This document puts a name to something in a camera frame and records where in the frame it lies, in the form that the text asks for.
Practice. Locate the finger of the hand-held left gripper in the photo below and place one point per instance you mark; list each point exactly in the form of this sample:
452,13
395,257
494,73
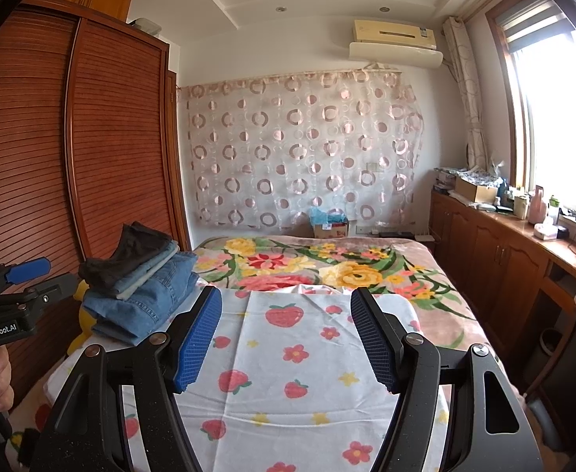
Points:
59,287
27,270

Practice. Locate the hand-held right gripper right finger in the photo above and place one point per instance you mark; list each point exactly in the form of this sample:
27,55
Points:
374,344

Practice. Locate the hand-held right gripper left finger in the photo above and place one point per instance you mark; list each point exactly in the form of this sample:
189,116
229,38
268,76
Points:
199,339

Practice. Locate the black pants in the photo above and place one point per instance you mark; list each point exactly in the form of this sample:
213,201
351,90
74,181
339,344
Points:
121,265

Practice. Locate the blue denim folded jeans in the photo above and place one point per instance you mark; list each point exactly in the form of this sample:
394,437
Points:
145,312

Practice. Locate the floral blanket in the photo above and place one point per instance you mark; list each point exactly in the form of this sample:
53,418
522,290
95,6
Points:
357,270

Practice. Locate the light blue folded jeans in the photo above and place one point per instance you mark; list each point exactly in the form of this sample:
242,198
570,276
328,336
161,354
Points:
164,254

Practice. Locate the strawberry print bed sheet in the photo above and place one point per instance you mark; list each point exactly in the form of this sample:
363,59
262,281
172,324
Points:
288,393

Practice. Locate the wooden slatted wardrobe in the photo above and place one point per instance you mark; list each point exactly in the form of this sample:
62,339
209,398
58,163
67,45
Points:
47,157

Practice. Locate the blue plastic bag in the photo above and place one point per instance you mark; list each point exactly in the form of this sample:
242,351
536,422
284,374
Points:
325,216

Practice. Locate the wooden cabinet counter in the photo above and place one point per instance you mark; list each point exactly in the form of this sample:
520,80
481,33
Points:
489,265

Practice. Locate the plain cardboard box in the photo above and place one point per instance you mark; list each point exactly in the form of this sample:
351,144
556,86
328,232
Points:
475,189

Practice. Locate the patterned wrapped bundle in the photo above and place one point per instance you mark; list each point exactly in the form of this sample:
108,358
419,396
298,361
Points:
470,173

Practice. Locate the white jar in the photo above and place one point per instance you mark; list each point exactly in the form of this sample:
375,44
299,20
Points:
520,207

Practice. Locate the circle print sheer curtain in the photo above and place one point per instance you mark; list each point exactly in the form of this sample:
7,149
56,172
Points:
302,152

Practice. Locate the tissue box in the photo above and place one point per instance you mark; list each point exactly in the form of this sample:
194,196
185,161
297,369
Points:
546,232

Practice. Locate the pink bottle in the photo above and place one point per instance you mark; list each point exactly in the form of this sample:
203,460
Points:
538,206

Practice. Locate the green capped bottle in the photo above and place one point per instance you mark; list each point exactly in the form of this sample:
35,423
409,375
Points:
554,211

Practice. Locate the patterned window drape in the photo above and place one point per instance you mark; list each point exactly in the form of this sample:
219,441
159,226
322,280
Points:
470,98

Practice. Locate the grey box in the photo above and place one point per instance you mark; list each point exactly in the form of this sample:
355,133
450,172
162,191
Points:
145,24

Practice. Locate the window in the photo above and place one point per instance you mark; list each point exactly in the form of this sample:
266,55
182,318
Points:
553,118

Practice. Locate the white air conditioner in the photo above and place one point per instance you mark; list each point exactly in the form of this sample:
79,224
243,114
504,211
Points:
393,44

